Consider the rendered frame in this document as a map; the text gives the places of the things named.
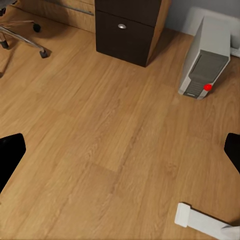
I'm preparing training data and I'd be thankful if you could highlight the swivel chair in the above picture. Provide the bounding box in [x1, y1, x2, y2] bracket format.
[0, 0, 48, 58]

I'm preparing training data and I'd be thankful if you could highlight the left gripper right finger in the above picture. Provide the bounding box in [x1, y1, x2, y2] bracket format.
[224, 133, 240, 173]

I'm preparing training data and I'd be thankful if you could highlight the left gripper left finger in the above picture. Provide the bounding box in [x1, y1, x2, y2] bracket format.
[0, 133, 26, 193]

